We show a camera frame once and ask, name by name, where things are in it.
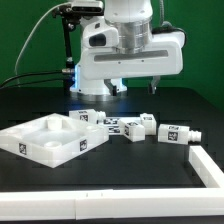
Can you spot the silver camera on stand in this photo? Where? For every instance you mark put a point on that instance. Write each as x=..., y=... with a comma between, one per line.
x=87, y=6

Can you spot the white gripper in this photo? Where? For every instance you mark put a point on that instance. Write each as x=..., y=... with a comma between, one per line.
x=111, y=52

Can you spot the white square tabletop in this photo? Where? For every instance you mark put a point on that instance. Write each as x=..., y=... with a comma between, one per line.
x=52, y=140

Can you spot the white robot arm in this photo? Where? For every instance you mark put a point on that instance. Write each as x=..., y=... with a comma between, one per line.
x=115, y=11

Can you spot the white L-shaped obstacle fence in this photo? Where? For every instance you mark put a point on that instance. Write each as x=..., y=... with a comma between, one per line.
x=134, y=203

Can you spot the white marker base sheet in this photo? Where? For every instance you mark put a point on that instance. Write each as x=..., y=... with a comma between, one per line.
x=115, y=125

